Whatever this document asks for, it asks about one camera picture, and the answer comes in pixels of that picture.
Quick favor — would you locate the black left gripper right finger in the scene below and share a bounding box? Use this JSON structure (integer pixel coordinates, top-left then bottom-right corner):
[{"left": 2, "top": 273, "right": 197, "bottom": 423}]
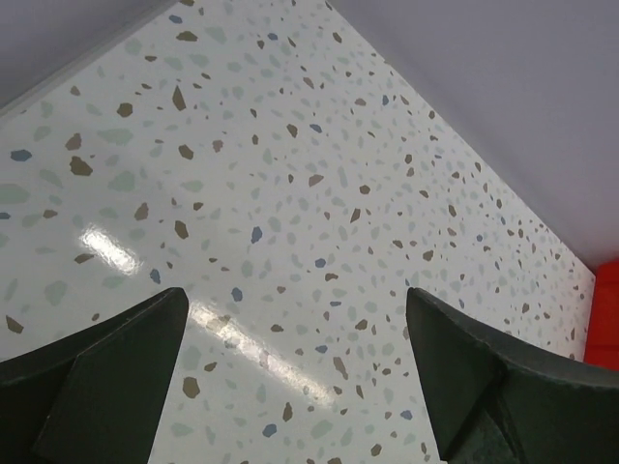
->
[{"left": 406, "top": 288, "right": 618, "bottom": 463}]

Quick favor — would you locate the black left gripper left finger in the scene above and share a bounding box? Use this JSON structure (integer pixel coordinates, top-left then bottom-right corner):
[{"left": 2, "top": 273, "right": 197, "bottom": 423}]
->
[{"left": 1, "top": 287, "right": 189, "bottom": 464}]

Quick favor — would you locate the red plastic bin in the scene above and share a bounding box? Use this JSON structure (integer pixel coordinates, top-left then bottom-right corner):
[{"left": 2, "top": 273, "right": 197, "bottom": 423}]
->
[{"left": 584, "top": 260, "right": 619, "bottom": 371}]

